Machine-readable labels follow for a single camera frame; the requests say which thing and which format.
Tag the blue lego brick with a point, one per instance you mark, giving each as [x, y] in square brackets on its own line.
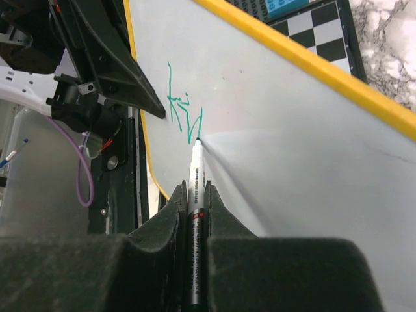
[276, 8]

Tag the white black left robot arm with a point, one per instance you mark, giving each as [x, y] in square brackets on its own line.
[72, 61]

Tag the black white chessboard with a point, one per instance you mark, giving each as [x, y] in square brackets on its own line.
[325, 28]

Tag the white green whiteboard marker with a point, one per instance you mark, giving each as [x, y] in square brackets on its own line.
[195, 295]

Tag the dark grey lego baseplate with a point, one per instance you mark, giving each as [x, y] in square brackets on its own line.
[255, 8]

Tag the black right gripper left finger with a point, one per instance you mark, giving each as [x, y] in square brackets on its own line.
[141, 271]

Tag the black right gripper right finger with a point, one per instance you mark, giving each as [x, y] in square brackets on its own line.
[250, 273]

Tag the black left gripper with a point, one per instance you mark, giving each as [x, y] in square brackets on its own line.
[96, 37]

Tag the yellow framed whiteboard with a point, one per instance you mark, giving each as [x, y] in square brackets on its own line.
[295, 146]

